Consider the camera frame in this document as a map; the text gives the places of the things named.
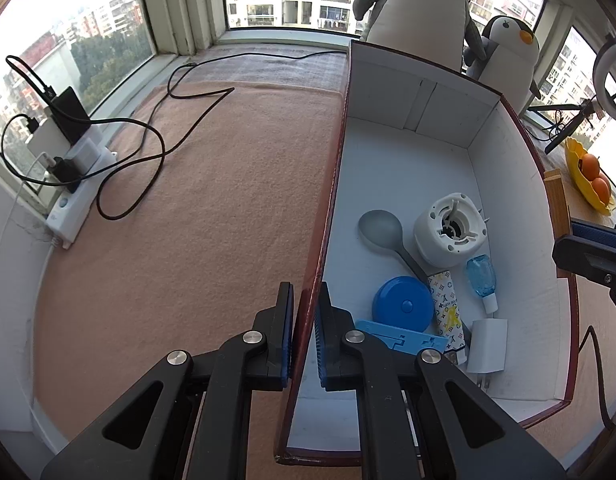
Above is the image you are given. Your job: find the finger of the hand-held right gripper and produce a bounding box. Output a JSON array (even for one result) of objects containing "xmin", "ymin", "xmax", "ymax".
[
  {"xmin": 570, "ymin": 219, "xmax": 616, "ymax": 260},
  {"xmin": 552, "ymin": 234, "xmax": 616, "ymax": 311}
]

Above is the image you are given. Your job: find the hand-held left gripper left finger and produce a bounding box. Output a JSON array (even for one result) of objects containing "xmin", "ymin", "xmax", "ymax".
[{"xmin": 40, "ymin": 281, "xmax": 295, "ymax": 480}]

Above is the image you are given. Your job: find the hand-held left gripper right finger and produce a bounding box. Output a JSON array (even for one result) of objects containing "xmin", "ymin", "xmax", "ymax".
[{"xmin": 313, "ymin": 281, "xmax": 569, "ymax": 480}]

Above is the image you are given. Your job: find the blue phone stand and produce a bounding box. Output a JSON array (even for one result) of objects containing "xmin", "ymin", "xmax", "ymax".
[{"xmin": 355, "ymin": 319, "xmax": 449, "ymax": 356}]

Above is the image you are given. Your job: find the blue round case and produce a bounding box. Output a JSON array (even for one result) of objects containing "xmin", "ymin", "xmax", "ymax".
[{"xmin": 372, "ymin": 276, "xmax": 435, "ymax": 333}]

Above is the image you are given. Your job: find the clear blue small bottle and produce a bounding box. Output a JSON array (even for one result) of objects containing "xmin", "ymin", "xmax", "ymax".
[{"xmin": 465, "ymin": 255, "xmax": 500, "ymax": 313}]

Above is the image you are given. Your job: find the grey spoon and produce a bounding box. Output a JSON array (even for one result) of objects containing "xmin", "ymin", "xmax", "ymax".
[{"xmin": 358, "ymin": 210, "xmax": 474, "ymax": 346}]

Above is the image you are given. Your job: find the patterned lighter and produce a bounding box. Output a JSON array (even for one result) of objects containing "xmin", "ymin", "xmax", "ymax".
[{"xmin": 427, "ymin": 270, "xmax": 466, "ymax": 353}]

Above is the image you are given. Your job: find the white usb charger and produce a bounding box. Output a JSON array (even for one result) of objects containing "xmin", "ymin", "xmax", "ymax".
[{"xmin": 465, "ymin": 317, "xmax": 509, "ymax": 393}]

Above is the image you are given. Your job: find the white plug-in device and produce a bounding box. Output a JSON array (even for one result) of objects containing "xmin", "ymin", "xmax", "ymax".
[{"xmin": 413, "ymin": 192, "xmax": 490, "ymax": 268}]

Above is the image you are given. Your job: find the maroon cardboard box white inside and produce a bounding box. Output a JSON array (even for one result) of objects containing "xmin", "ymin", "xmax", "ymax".
[{"xmin": 274, "ymin": 40, "xmax": 579, "ymax": 463}]

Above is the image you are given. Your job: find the yellow fruit bowl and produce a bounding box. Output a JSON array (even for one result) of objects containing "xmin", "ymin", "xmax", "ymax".
[{"xmin": 564, "ymin": 137, "xmax": 616, "ymax": 215}]

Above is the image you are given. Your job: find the small penguin plush toy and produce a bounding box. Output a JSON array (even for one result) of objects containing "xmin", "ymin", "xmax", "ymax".
[{"xmin": 463, "ymin": 15, "xmax": 541, "ymax": 111}]

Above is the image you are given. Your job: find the white power strip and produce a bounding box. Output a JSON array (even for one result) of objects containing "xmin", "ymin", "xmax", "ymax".
[{"xmin": 45, "ymin": 147, "xmax": 118, "ymax": 250}]

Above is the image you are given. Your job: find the checked light cloth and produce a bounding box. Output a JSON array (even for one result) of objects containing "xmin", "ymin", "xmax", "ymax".
[{"xmin": 180, "ymin": 42, "xmax": 351, "ymax": 93}]

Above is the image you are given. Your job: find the white plug adapter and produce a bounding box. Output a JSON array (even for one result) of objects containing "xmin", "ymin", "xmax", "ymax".
[{"xmin": 68, "ymin": 140, "xmax": 104, "ymax": 173}]

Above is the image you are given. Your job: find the black plug adapter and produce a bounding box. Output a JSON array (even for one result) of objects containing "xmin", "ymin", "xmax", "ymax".
[{"xmin": 52, "ymin": 156, "xmax": 84, "ymax": 193}]

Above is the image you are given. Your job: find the large penguin plush toy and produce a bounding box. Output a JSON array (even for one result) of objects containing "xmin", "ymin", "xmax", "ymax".
[{"xmin": 352, "ymin": 0, "xmax": 489, "ymax": 73}]

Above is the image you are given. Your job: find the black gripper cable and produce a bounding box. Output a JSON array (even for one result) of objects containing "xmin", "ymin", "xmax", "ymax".
[{"xmin": 579, "ymin": 325, "xmax": 616, "ymax": 431}]

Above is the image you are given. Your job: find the ring light on tripod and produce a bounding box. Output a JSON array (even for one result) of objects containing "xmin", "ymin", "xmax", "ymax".
[{"xmin": 544, "ymin": 35, "xmax": 616, "ymax": 156}]

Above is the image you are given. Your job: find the long black cable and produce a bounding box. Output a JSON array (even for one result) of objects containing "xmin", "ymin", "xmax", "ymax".
[{"xmin": 90, "ymin": 49, "xmax": 349, "ymax": 221}]

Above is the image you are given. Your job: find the short black cable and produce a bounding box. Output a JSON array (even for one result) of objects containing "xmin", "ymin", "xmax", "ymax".
[{"xmin": 0, "ymin": 55, "xmax": 56, "ymax": 186}]

